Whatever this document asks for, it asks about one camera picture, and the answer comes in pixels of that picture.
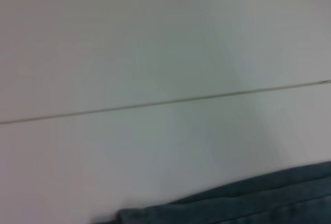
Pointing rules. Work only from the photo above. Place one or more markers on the blue denim shorts with print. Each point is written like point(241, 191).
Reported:
point(245, 203)

